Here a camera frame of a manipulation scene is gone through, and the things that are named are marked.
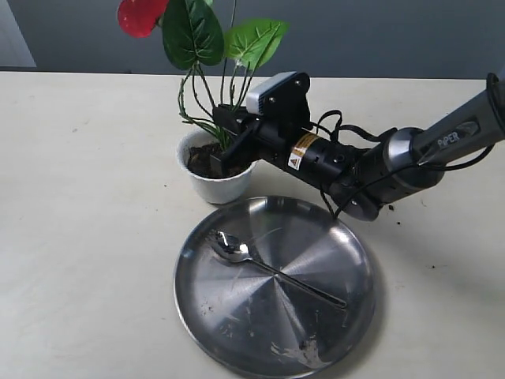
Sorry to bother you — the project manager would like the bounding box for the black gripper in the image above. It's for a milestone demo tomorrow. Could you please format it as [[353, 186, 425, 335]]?
[[210, 104, 363, 197]]

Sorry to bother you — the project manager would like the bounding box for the artificial red flower plant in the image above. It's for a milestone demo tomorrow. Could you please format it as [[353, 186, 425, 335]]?
[[117, 0, 289, 149]]

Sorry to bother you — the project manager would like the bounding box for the steel spoon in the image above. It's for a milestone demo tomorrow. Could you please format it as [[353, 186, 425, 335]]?
[[206, 230, 347, 310]]

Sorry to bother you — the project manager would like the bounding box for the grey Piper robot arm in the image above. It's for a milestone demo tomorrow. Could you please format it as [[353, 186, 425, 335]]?
[[211, 72, 504, 221]]

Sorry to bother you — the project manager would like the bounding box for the dark potting soil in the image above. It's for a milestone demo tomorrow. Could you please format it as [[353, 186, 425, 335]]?
[[186, 142, 250, 179]]

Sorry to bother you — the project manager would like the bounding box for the white plastic flower pot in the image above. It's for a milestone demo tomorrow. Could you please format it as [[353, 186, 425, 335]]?
[[175, 129, 258, 205]]

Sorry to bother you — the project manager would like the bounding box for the round steel plate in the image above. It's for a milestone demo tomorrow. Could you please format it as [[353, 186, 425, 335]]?
[[174, 196, 376, 378]]

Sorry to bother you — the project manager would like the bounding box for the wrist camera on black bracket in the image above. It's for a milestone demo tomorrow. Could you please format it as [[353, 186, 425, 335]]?
[[245, 71, 310, 137]]

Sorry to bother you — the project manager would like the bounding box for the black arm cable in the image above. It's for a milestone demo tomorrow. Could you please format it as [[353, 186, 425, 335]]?
[[311, 71, 505, 220]]

